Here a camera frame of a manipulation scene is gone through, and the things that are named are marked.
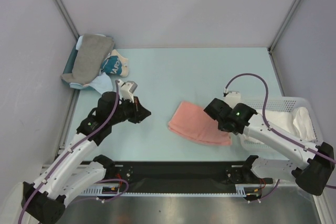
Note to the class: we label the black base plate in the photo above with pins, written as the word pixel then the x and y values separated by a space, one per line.
pixel 227 173

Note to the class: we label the white perforated plastic basket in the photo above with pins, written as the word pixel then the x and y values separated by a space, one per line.
pixel 281 104

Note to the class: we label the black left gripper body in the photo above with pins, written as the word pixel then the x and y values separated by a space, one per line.
pixel 126 112

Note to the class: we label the grey towel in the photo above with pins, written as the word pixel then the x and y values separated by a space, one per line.
pixel 91 54

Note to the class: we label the light blue towel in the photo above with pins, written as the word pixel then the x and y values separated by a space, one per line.
pixel 102 83

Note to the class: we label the white slotted cable duct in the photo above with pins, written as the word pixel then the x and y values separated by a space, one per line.
pixel 171 189

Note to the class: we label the white towel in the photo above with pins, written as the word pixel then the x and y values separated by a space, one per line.
pixel 297 122

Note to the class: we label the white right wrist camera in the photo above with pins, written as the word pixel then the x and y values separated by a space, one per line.
pixel 232 98

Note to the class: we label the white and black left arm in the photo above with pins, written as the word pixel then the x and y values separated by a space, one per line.
pixel 49 195

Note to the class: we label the pink towel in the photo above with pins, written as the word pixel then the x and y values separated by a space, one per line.
pixel 192 123

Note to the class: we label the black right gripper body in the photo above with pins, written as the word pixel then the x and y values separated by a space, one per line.
pixel 212 109

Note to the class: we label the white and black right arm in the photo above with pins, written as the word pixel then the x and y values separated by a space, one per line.
pixel 308 165

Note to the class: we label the teal and beige towel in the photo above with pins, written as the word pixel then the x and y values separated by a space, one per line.
pixel 114 63

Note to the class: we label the teal plastic tray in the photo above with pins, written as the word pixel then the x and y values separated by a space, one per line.
pixel 70 64

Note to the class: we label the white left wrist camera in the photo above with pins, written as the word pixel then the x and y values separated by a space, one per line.
pixel 127 89

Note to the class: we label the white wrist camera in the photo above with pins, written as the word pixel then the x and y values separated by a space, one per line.
pixel 232 98
pixel 127 89

